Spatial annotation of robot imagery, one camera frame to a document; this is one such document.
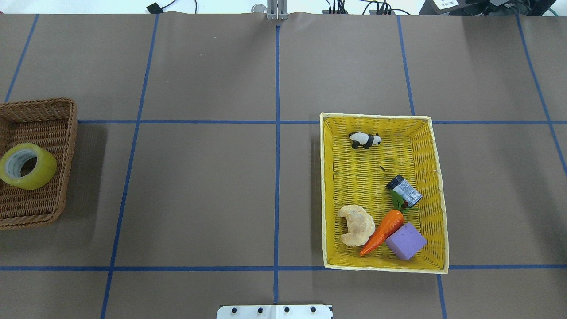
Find brown wicker basket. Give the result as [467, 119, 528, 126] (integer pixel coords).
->
[0, 98, 77, 230]

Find toy orange carrot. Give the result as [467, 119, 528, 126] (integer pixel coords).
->
[360, 190, 419, 256]

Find small black labelled can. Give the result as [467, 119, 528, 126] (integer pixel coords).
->
[385, 174, 423, 208]

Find panda toy figurine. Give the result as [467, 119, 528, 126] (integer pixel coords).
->
[348, 132, 381, 150]

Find yellow woven basket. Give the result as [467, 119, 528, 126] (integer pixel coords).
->
[320, 113, 449, 274]

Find black equipment on table edge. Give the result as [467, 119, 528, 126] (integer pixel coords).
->
[419, 0, 559, 17]

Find yellow tape roll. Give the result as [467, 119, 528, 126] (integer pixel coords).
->
[0, 143, 57, 191]

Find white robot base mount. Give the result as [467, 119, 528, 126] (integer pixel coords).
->
[216, 304, 334, 319]

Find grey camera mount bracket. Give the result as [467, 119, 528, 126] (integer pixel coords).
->
[266, 0, 289, 20]

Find purple block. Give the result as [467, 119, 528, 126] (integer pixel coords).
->
[385, 222, 428, 261]

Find black adapter with cable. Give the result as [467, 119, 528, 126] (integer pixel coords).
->
[146, 0, 200, 14]

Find black cable plugs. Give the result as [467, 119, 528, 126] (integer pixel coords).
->
[321, 0, 424, 16]

